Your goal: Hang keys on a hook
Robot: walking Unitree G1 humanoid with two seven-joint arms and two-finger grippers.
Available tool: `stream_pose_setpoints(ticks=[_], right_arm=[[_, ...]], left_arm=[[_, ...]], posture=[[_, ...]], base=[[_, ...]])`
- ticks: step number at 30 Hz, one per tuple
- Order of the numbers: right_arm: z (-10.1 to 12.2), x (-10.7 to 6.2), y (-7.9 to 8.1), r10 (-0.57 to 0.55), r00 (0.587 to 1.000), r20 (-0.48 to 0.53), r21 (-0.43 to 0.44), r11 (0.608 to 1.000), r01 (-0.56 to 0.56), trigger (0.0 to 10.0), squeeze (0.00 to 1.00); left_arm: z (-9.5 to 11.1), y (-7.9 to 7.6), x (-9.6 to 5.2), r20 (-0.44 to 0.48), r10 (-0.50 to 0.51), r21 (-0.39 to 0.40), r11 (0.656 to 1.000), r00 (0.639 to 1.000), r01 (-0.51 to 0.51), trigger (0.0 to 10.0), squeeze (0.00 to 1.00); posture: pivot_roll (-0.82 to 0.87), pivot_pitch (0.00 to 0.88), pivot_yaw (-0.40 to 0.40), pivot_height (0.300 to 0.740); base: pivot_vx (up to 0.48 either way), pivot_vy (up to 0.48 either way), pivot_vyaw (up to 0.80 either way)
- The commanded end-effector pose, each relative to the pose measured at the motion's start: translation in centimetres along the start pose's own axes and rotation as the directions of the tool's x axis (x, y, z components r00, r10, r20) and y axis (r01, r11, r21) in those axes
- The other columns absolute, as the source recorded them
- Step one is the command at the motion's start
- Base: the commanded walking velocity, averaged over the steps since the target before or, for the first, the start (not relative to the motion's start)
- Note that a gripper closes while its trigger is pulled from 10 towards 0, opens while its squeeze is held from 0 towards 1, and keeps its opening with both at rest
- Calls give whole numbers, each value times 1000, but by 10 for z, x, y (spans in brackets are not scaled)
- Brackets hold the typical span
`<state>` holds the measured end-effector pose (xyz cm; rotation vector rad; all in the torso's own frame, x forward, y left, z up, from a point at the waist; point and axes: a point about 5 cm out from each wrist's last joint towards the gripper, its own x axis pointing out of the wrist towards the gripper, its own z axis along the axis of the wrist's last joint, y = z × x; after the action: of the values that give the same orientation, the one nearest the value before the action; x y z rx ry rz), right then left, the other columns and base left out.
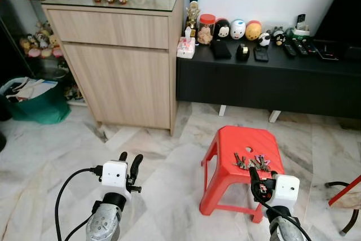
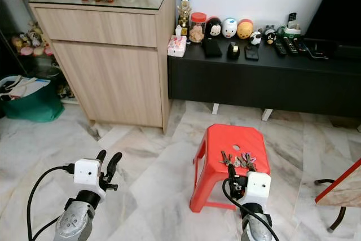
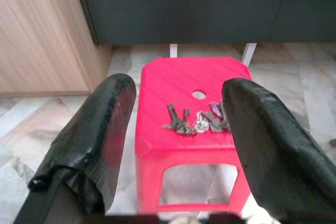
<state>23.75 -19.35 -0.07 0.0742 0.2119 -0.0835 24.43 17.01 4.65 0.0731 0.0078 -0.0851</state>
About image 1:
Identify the bunch of keys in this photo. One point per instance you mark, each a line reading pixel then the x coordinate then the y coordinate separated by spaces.
pixel 256 162

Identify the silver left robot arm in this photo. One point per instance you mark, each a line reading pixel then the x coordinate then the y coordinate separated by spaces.
pixel 104 221

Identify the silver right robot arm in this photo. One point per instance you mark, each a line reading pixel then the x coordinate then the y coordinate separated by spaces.
pixel 286 227

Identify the red plastic stool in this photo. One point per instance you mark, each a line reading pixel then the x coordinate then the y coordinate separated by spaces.
pixel 231 142

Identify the light wooden cabinet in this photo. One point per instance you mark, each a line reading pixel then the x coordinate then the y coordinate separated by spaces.
pixel 118 77

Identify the black low tv console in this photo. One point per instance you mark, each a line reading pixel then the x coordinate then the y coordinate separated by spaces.
pixel 265 83

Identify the green shopping bag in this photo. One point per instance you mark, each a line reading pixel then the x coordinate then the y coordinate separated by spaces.
pixel 42 108

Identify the black phone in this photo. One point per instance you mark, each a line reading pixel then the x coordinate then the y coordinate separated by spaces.
pixel 261 54

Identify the black tape dispenser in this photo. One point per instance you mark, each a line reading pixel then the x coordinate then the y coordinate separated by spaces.
pixel 242 53

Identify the pink white tissue box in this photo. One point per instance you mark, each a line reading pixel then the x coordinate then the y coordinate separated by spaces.
pixel 185 48

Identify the black remote control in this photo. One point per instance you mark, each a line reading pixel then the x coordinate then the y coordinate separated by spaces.
pixel 311 46
pixel 289 49
pixel 300 47

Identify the black wallet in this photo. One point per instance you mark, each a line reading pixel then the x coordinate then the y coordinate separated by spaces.
pixel 221 49

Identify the small white panda figure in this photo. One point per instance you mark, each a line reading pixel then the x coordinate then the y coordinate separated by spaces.
pixel 264 39

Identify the small black panda figure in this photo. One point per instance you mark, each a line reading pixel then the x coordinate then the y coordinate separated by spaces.
pixel 278 36

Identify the black tray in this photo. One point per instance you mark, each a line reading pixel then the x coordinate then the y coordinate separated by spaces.
pixel 327 50

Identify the yellow egg shaped plush toy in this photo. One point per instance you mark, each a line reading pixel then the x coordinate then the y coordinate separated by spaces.
pixel 253 30

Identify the white egg shaped plush toy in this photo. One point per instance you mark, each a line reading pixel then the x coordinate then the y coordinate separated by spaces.
pixel 237 29

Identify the black egg shaped plush toy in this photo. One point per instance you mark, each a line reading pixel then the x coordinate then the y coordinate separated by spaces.
pixel 222 29

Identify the clear jar with red lid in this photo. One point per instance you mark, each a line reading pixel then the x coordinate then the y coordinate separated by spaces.
pixel 206 31

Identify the green white desk holder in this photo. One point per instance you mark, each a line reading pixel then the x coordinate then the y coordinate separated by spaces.
pixel 300 28

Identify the glass display shelf with toys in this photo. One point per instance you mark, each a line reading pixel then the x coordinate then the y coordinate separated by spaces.
pixel 22 32

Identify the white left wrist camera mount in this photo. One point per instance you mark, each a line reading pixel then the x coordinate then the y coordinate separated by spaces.
pixel 114 178

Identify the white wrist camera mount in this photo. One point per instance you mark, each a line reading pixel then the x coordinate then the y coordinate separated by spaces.
pixel 286 190
pixel 114 178

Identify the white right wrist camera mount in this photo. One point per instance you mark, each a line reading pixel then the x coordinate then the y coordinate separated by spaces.
pixel 286 190

